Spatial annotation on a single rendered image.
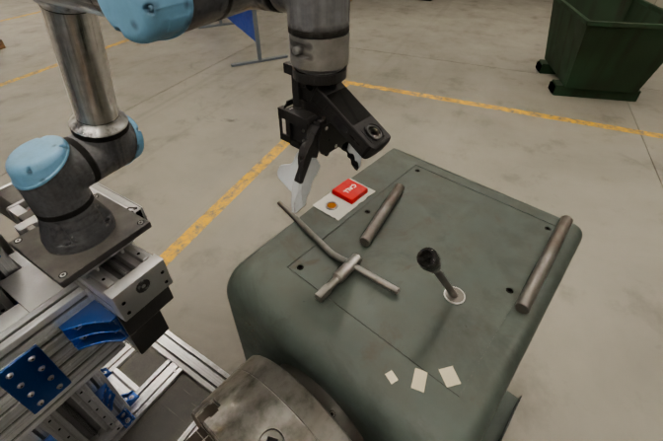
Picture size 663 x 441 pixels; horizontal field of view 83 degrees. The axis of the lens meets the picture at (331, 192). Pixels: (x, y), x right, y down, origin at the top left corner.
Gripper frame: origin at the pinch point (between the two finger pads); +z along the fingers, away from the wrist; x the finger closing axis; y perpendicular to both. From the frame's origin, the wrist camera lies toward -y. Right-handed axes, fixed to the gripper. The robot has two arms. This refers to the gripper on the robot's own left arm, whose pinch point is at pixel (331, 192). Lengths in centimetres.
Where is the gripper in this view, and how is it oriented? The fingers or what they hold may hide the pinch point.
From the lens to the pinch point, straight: 59.8
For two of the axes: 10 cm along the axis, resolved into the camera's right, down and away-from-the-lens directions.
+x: -6.6, 4.7, -5.9
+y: -7.5, -4.1, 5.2
